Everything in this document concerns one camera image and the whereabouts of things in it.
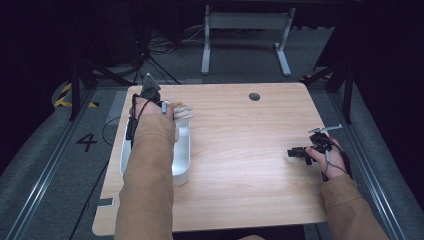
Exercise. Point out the person's right hand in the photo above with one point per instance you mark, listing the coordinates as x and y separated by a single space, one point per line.
333 161

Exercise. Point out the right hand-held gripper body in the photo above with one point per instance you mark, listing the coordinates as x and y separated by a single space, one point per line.
321 141

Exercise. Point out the dark round table grommet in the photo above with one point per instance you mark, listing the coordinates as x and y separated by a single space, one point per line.
254 96

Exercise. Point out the grey metal desk frame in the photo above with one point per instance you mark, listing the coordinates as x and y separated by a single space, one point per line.
248 20

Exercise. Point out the person's tan clothing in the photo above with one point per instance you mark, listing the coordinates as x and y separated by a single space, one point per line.
251 237

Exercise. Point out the black metal stand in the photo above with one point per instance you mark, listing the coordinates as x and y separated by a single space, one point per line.
75 90
348 96

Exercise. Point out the person's left hand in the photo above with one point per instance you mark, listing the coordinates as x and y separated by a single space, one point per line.
151 111

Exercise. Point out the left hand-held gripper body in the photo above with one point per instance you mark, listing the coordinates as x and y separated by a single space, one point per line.
150 91

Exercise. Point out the white plastic bin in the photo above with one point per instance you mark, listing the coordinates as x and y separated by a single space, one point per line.
182 156

